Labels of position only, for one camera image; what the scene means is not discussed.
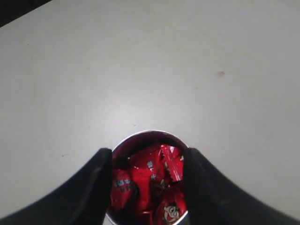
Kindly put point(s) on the stainless steel cup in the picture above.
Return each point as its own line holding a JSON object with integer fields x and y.
{"x": 150, "y": 140}

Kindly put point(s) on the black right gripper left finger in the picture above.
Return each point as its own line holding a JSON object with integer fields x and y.
{"x": 81, "y": 200}

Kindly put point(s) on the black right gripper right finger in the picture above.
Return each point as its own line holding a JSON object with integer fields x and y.
{"x": 212, "y": 199}

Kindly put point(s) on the red candies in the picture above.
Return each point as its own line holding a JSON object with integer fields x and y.
{"x": 150, "y": 182}

